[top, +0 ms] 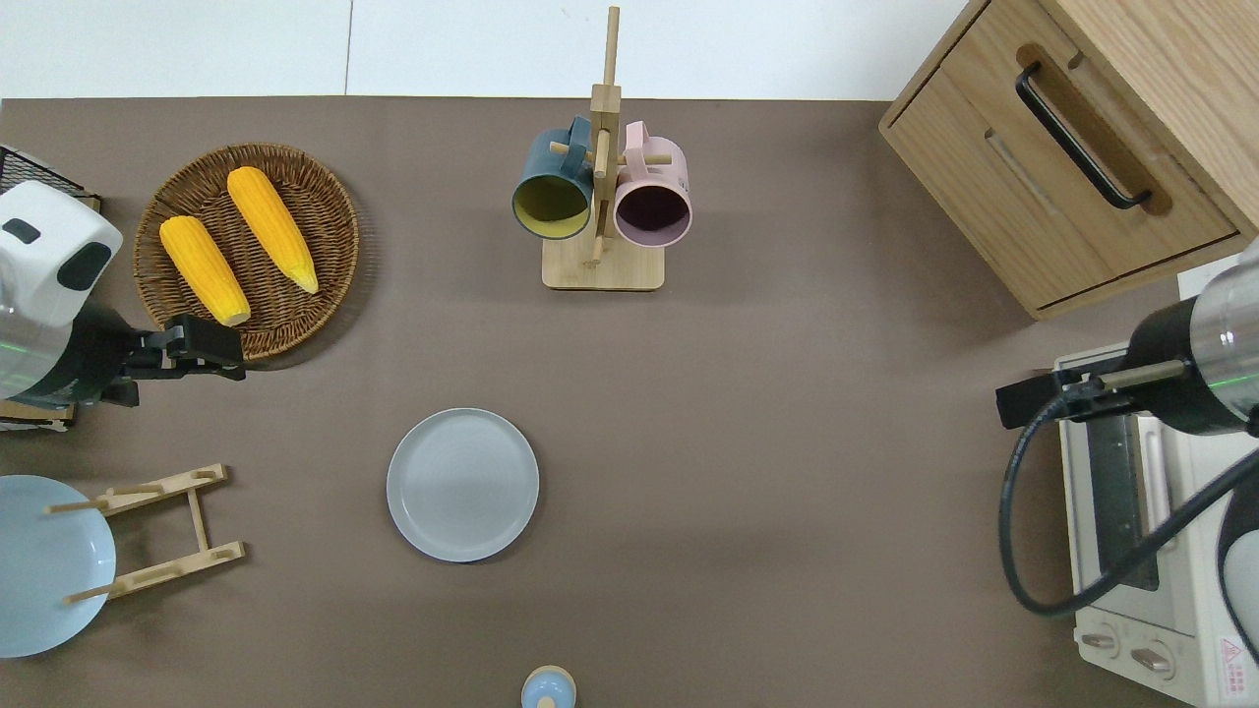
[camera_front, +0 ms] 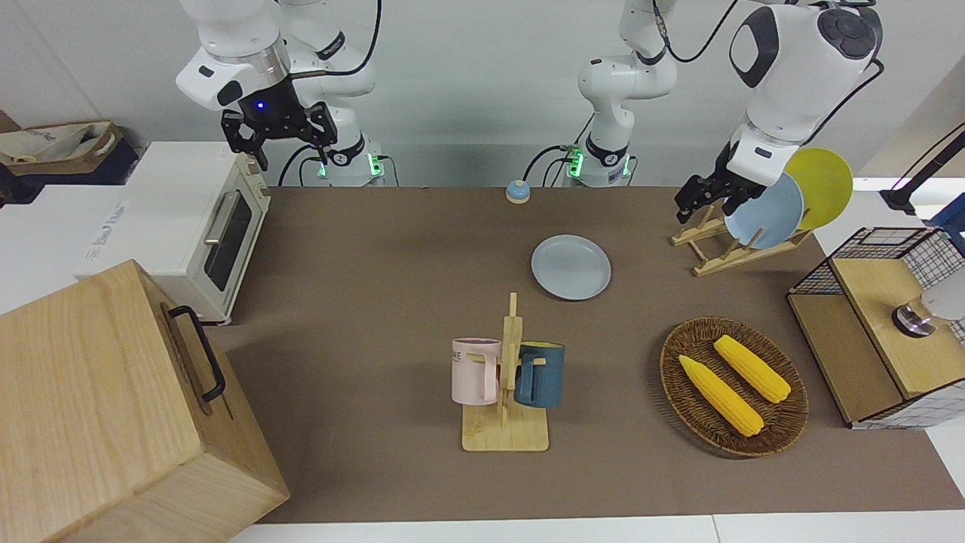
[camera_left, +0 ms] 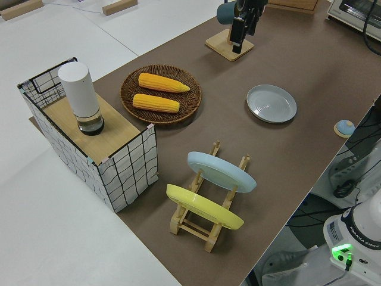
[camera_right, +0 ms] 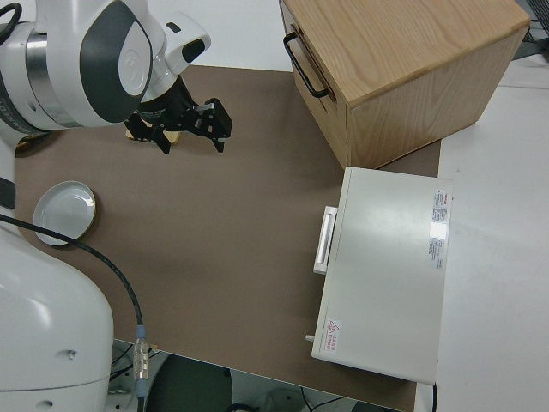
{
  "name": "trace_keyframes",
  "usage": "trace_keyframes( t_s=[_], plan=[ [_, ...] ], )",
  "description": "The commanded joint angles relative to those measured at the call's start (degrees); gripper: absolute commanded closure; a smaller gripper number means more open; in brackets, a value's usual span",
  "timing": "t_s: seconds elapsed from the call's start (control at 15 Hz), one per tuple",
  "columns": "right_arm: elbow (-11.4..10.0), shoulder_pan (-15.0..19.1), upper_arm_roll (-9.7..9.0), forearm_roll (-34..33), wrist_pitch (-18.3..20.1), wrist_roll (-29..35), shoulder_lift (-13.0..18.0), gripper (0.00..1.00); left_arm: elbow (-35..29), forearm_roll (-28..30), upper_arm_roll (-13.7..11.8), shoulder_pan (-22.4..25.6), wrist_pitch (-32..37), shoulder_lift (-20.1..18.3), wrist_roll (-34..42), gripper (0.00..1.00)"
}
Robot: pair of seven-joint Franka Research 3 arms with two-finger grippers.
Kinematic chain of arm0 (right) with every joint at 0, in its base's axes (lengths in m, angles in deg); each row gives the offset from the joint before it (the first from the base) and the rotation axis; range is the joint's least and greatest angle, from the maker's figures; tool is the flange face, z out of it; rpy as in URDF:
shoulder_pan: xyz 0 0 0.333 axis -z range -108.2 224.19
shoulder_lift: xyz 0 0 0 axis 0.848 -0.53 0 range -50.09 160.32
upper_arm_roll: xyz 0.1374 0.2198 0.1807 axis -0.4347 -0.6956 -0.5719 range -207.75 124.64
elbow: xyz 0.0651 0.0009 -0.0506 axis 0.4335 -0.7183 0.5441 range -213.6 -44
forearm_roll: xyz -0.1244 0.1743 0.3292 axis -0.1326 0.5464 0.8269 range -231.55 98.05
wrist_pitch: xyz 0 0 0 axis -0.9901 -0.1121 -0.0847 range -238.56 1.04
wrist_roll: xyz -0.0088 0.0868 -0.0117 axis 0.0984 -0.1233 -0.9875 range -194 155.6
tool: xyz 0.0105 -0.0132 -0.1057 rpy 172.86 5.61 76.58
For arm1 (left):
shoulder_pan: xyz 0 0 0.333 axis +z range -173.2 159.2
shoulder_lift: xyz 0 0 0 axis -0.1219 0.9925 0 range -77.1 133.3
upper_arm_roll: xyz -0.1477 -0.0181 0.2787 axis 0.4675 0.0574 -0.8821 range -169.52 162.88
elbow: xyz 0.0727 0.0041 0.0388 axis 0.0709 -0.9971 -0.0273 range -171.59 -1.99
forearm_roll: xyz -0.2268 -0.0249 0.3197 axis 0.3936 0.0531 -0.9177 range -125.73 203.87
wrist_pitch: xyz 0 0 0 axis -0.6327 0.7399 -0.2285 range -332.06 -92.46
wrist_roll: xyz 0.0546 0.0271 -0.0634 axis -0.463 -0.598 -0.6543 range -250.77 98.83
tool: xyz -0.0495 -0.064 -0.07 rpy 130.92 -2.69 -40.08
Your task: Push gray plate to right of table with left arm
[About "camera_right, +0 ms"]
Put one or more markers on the black round stool seat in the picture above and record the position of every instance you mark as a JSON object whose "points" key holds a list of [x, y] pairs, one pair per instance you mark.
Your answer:
{"points": [[188, 386]]}

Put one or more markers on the brown table mat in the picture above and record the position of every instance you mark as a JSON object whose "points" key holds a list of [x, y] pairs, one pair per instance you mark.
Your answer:
{"points": [[206, 240]]}

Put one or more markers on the gray round plate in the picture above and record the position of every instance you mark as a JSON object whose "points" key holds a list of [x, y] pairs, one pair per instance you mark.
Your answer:
{"points": [[64, 212]]}

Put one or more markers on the small light wooden block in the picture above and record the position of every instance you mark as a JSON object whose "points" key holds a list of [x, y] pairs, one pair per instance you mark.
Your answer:
{"points": [[174, 136]]}

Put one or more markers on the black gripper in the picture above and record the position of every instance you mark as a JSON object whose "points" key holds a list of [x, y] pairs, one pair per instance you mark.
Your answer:
{"points": [[165, 107]]}

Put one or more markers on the white toaster oven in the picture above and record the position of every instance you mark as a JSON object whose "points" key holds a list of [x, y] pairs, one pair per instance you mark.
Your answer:
{"points": [[386, 279]]}

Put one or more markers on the wooden drawer cabinet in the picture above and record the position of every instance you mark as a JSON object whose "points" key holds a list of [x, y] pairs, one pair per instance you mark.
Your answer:
{"points": [[407, 64]]}

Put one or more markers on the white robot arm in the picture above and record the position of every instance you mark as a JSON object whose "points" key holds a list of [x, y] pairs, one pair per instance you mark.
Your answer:
{"points": [[64, 64], [47, 322]]}

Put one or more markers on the brown wooden object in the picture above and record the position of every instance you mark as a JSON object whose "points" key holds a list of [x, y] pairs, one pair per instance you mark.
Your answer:
{"points": [[28, 143]]}

